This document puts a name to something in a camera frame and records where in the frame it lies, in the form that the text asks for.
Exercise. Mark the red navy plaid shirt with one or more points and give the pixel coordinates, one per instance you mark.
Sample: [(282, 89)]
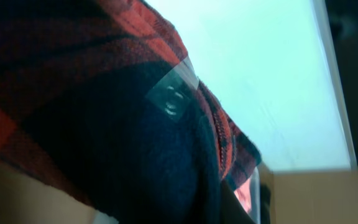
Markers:
[(73, 114)]

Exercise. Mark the clear left gripper finger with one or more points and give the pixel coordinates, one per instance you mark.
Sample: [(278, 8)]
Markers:
[(172, 93)]

